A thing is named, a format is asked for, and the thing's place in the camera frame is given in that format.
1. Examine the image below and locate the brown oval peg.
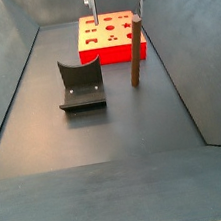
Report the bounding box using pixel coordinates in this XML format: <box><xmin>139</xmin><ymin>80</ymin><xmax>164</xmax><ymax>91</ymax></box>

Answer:
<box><xmin>131</xmin><ymin>14</ymin><xmax>142</xmax><ymax>87</ymax></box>

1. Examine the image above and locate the red shape sorting board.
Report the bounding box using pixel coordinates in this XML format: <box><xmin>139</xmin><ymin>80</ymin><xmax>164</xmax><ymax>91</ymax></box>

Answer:
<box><xmin>73</xmin><ymin>8</ymin><xmax>150</xmax><ymax>71</ymax></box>

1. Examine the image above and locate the black curved peg holder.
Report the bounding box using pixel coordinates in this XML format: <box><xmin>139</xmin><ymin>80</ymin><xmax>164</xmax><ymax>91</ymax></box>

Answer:
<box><xmin>58</xmin><ymin>57</ymin><xmax>107</xmax><ymax>112</ymax></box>

